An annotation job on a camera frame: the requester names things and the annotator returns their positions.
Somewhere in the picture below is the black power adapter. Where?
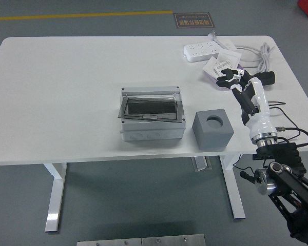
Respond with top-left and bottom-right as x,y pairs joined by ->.
254,71 -> 276,87

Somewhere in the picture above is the white table leg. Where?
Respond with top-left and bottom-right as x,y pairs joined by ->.
219,154 -> 246,219
43,162 -> 68,233

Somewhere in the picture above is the yellow floor tape line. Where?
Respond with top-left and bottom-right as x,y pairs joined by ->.
0,10 -> 173,22

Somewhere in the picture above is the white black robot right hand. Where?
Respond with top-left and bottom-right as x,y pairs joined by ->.
215,68 -> 278,139

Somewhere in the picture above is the silver metal bar under table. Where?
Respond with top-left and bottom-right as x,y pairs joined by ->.
191,156 -> 213,172

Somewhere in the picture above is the white power strip cord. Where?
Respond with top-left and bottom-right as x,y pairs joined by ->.
207,30 -> 276,74

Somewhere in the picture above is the purple plastic tray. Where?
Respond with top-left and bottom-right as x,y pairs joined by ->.
204,64 -> 247,92

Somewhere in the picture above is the brown floor sign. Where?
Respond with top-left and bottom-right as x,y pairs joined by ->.
173,12 -> 216,29

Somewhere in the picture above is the white power strip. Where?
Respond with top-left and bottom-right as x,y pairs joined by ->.
183,40 -> 220,63

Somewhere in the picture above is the white square switch panel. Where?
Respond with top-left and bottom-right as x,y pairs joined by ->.
217,49 -> 242,67

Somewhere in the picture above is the grey block with round hole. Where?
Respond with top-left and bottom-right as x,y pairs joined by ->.
191,108 -> 234,151

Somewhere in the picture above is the thin black adapter cable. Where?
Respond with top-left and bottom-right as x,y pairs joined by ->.
232,100 -> 302,177

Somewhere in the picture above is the grey metal base plate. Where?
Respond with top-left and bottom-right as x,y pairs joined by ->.
76,237 -> 142,246
141,233 -> 205,246

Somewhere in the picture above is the grey plastic junction box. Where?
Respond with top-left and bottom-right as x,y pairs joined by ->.
119,86 -> 187,142

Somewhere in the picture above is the white socket panel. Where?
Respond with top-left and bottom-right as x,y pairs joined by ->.
202,56 -> 220,76

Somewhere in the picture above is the small white wall switch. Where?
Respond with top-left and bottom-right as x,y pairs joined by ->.
219,39 -> 237,51

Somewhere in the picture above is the transparent hinged box lid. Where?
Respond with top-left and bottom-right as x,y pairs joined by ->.
117,96 -> 183,124

